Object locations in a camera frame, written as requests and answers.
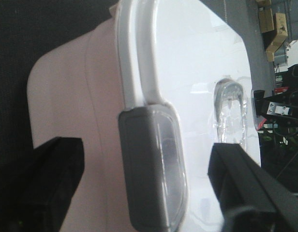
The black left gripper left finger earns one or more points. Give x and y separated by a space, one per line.
36 191

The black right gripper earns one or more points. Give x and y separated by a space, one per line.
282 108

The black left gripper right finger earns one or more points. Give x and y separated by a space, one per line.
250 199

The white lidded plastic bin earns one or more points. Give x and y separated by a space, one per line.
149 92

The stacked cardboard boxes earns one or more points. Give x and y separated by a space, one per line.
273 26

